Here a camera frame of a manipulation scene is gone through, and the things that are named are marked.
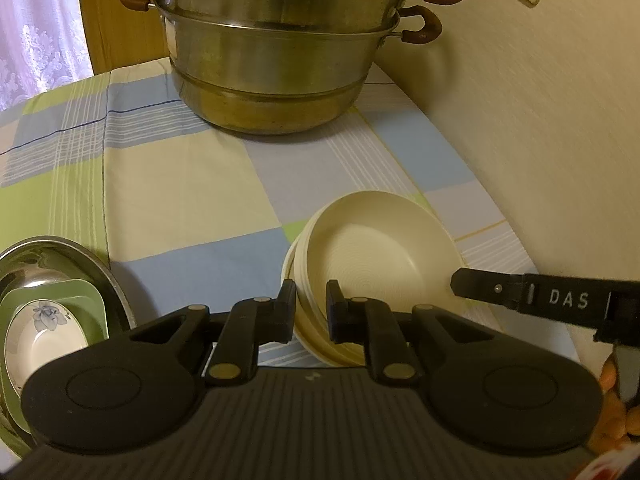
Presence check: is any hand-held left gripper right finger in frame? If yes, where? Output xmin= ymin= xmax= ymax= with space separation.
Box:
xmin=325 ymin=280 xmax=506 ymax=387

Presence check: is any purple lace curtain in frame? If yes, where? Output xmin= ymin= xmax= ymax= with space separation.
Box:
xmin=0 ymin=0 xmax=96 ymax=111

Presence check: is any green square plate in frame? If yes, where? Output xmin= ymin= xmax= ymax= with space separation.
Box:
xmin=0 ymin=277 xmax=108 ymax=441

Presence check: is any cream plastic bowl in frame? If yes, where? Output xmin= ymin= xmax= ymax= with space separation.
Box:
xmin=295 ymin=190 xmax=466 ymax=356

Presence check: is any person's right hand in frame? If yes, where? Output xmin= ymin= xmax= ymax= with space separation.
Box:
xmin=582 ymin=352 xmax=640 ymax=456

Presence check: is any red and white cloth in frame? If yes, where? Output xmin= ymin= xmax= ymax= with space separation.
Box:
xmin=570 ymin=447 xmax=640 ymax=480

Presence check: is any small floral white dish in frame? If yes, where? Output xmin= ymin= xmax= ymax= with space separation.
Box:
xmin=4 ymin=299 xmax=90 ymax=391

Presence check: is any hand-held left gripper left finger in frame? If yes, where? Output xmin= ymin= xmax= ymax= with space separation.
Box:
xmin=117 ymin=278 xmax=298 ymax=387

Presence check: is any large stainless steel plate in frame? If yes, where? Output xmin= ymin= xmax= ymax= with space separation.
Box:
xmin=0 ymin=234 xmax=138 ymax=461

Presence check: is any stainless steel steamer pot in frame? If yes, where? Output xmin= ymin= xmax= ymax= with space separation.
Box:
xmin=118 ymin=0 xmax=469 ymax=136

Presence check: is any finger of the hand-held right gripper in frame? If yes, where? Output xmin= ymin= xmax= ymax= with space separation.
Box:
xmin=450 ymin=267 xmax=531 ymax=313

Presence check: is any checked pastel tablecloth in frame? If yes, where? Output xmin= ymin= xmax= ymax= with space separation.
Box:
xmin=0 ymin=55 xmax=581 ymax=367

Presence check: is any wooden door panel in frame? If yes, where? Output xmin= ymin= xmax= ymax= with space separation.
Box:
xmin=75 ymin=0 xmax=173 ymax=73

